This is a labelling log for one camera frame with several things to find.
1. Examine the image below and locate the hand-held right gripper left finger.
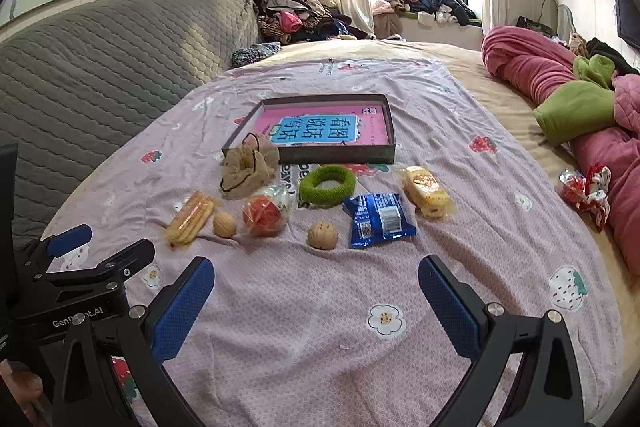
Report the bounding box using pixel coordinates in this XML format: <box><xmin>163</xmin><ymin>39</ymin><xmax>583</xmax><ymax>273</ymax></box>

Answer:
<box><xmin>52</xmin><ymin>256</ymin><xmax>217</xmax><ymax>427</ymax></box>

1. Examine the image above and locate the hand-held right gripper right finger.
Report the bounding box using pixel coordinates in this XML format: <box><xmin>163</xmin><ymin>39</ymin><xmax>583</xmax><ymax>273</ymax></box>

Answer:
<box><xmin>417</xmin><ymin>254</ymin><xmax>586</xmax><ymax>427</ymax></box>

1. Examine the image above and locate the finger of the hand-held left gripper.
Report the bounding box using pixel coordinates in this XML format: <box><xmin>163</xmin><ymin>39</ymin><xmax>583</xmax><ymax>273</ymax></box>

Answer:
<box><xmin>32</xmin><ymin>239</ymin><xmax>156</xmax><ymax>290</ymax></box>
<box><xmin>20</xmin><ymin>223</ymin><xmax>93</xmax><ymax>275</ymax></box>

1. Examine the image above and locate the orange biscuit packet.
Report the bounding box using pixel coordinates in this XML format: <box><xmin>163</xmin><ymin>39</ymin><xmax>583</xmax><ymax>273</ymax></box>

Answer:
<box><xmin>165</xmin><ymin>191</ymin><xmax>221</xmax><ymax>248</ymax></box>

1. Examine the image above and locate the walnut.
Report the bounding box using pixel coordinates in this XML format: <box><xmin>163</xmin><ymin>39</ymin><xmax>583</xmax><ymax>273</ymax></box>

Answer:
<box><xmin>212</xmin><ymin>212</ymin><xmax>237</xmax><ymax>239</ymax></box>
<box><xmin>307</xmin><ymin>221</ymin><xmax>339</xmax><ymax>251</ymax></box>

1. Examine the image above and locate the blue snack packet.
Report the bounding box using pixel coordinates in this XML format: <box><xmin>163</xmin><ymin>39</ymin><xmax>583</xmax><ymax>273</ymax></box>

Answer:
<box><xmin>342</xmin><ymin>193</ymin><xmax>417</xmax><ymax>249</ymax></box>

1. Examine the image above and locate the yellow cake packet red label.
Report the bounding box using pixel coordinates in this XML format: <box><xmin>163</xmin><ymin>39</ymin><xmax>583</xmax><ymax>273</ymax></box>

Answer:
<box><xmin>400</xmin><ymin>166</ymin><xmax>457</xmax><ymax>220</ymax></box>

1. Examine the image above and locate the red snack packet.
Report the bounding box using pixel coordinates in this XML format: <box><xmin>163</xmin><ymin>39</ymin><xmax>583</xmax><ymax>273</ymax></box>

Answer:
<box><xmin>242</xmin><ymin>184</ymin><xmax>296</xmax><ymax>239</ymax></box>

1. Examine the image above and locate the beige mesh hair scrunchie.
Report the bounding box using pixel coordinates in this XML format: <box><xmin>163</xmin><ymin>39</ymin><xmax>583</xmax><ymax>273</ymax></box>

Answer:
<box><xmin>219</xmin><ymin>133</ymin><xmax>281</xmax><ymax>200</ymax></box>

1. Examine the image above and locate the green fuzzy hair scrunchie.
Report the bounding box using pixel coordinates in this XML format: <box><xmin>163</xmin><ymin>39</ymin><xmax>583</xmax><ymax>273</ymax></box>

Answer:
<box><xmin>298</xmin><ymin>164</ymin><xmax>356</xmax><ymax>210</ymax></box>

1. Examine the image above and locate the dark cardboard box tray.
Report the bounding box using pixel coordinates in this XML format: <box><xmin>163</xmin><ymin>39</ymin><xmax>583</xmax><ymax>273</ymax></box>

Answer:
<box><xmin>221</xmin><ymin>94</ymin><xmax>397</xmax><ymax>165</ymax></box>

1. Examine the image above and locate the person's left hand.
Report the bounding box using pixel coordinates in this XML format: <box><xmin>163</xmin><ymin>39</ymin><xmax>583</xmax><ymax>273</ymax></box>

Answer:
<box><xmin>0</xmin><ymin>359</ymin><xmax>45</xmax><ymax>427</ymax></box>

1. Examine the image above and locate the pink strawberry print bedsheet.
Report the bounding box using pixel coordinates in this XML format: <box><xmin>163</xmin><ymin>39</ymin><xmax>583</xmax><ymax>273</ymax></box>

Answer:
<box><xmin>42</xmin><ymin>57</ymin><xmax>626</xmax><ymax>427</ymax></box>

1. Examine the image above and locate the grey quilted headboard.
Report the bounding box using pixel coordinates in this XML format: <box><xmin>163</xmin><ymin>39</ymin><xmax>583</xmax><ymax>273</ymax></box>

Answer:
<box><xmin>0</xmin><ymin>0</ymin><xmax>263</xmax><ymax>248</ymax></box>

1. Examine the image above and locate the red white scrunchie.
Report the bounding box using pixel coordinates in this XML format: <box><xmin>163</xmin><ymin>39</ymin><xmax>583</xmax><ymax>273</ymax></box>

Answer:
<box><xmin>559</xmin><ymin>163</ymin><xmax>613</xmax><ymax>233</ymax></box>

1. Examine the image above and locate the beige bed sheet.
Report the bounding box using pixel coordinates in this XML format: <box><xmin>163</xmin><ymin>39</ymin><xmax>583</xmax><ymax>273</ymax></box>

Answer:
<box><xmin>250</xmin><ymin>38</ymin><xmax>640</xmax><ymax>308</ymax></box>

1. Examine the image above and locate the green blanket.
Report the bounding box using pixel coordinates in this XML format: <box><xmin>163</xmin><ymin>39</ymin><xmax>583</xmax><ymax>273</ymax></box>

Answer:
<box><xmin>532</xmin><ymin>54</ymin><xmax>631</xmax><ymax>146</ymax></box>

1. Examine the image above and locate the dark blue knitted cloth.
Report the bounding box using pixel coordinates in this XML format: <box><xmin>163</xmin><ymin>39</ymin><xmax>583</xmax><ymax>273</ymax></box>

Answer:
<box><xmin>231</xmin><ymin>42</ymin><xmax>283</xmax><ymax>68</ymax></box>

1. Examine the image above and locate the pink quilt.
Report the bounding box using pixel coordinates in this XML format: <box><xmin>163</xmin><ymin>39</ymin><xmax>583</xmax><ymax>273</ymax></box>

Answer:
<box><xmin>481</xmin><ymin>26</ymin><xmax>640</xmax><ymax>278</ymax></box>

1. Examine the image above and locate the window bench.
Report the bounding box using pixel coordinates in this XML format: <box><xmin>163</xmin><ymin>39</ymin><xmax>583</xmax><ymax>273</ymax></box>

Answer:
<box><xmin>372</xmin><ymin>9</ymin><xmax>485</xmax><ymax>52</ymax></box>

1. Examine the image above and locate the pile of mixed clothes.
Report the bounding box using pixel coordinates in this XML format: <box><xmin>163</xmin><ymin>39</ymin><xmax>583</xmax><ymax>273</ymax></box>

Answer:
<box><xmin>242</xmin><ymin>0</ymin><xmax>373</xmax><ymax>45</ymax></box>

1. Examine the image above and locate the black bag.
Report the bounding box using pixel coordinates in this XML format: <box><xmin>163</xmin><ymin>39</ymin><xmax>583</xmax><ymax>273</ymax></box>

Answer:
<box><xmin>516</xmin><ymin>16</ymin><xmax>553</xmax><ymax>38</ymax></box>

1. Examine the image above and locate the black garment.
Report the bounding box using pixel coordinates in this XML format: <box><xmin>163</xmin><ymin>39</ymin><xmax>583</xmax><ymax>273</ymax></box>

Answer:
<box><xmin>587</xmin><ymin>38</ymin><xmax>640</xmax><ymax>75</ymax></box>

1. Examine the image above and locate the white framed vanity mirror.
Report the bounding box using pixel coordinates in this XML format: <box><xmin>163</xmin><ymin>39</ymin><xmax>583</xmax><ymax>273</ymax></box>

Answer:
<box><xmin>540</xmin><ymin>0</ymin><xmax>576</xmax><ymax>40</ymax></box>

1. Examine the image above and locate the black television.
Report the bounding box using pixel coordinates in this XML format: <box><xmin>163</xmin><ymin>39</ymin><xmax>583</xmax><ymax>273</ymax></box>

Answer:
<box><xmin>613</xmin><ymin>0</ymin><xmax>640</xmax><ymax>52</ymax></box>

